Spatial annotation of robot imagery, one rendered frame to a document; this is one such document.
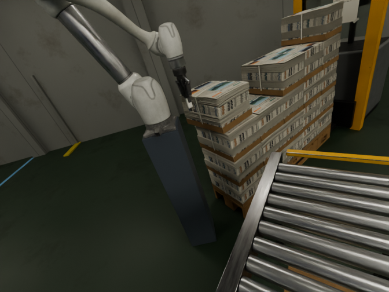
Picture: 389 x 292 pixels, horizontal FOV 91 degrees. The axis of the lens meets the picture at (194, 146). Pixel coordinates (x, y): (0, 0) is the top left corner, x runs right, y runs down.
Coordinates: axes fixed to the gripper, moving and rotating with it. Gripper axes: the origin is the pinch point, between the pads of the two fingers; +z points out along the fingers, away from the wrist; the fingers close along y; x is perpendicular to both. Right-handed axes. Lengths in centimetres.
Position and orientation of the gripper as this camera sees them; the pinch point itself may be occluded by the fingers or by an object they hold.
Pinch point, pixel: (189, 102)
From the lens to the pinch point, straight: 117.6
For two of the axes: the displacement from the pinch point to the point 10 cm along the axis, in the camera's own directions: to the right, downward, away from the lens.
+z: 2.6, 8.2, 5.0
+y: -5.8, -2.8, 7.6
